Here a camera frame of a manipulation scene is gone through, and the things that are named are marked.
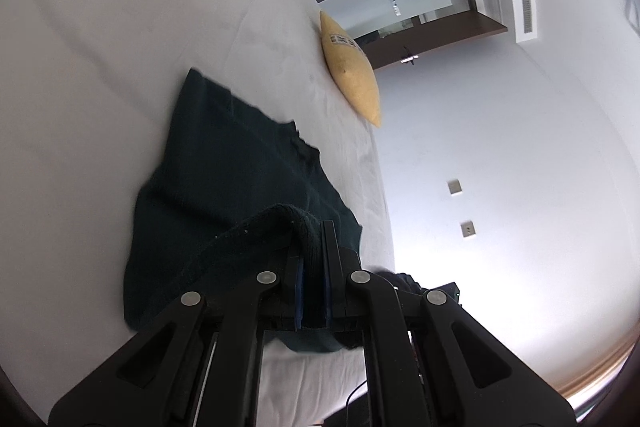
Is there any dark green knit garment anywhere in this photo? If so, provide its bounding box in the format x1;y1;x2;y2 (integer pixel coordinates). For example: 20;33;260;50
124;70;361;330

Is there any yellow cushion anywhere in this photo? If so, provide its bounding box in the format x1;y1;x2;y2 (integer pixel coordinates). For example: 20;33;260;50
320;11;382;127

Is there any white bed sheet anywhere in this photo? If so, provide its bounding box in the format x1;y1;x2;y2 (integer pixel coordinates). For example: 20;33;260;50
1;0;394;417

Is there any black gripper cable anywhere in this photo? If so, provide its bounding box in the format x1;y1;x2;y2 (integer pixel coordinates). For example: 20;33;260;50
319;376;374;427

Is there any lower wall switch plate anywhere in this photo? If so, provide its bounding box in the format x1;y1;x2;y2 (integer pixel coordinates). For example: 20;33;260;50
461;221;476;237

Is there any wall switch plate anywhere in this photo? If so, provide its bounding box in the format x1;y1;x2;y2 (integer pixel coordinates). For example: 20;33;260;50
461;221;476;237
448;180;462;195

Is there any upper wall switch plate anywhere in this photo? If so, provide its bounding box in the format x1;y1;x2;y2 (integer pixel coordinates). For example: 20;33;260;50
448;180;462;195

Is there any dark wood door frame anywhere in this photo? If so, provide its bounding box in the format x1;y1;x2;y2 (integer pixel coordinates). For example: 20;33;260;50
318;0;508;69

